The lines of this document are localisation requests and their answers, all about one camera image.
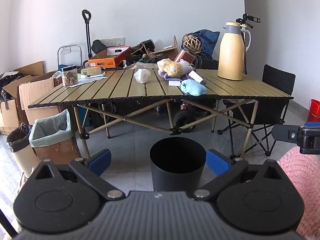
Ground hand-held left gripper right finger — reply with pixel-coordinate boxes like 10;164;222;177
192;149;288;202

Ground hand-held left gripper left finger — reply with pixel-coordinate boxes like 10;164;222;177
30;149;126;201

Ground black round trash bin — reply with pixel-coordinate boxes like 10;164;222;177
149;137;207;192

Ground blue plush toy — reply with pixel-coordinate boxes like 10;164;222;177
180;79;207;96

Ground small white box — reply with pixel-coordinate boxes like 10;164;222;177
188;70;207;85

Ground lavender knit cloth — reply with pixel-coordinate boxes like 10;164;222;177
158;69;173;80

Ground yellow and white plush toy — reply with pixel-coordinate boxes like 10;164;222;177
157;58;193;78

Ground pink sponge box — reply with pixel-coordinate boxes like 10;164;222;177
174;49;195;67

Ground red bucket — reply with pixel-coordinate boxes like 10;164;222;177
307;99;320;122

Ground pink fluffy rug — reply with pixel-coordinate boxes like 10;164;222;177
276;146;320;239

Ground cardboard box with liner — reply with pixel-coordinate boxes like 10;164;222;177
29;109;82;165

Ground black wagon wheel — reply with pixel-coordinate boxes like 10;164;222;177
173;109;198;133

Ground black folding chair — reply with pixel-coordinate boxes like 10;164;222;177
217;64;296;157

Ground cardboard box green liner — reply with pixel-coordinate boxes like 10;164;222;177
29;109;72;148

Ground beige bin with black bag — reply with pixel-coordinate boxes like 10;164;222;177
6;123;42;178

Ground tan folding camping table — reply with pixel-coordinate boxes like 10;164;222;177
27;67;294;160

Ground white paper sheet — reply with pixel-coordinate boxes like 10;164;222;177
67;76;108;88

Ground clear jar of snacks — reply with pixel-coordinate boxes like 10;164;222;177
61;65;78;87

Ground beige carton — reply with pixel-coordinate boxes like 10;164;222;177
80;67;103;76

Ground yellow thermos jug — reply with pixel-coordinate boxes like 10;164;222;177
217;22;250;81

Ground orange cardboard box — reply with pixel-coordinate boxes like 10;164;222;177
87;46;132;68

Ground white metal rack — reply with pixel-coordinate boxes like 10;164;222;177
57;44;82;72

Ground dark cloth pile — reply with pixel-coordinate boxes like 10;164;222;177
125;52;160;64

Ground white box with slot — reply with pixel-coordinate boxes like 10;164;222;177
107;46;130;56

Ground large open cardboard box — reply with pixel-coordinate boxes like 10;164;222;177
0;60;45;135

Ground dark blue bag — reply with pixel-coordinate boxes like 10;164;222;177
189;29;220;60

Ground black cloth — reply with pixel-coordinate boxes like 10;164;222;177
0;74;25;100

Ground wicker ball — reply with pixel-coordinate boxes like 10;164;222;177
182;35;201;53

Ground open brown cardboard box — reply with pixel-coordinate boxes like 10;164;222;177
147;35;179;59

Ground black pull handle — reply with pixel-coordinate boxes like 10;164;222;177
82;9;93;59

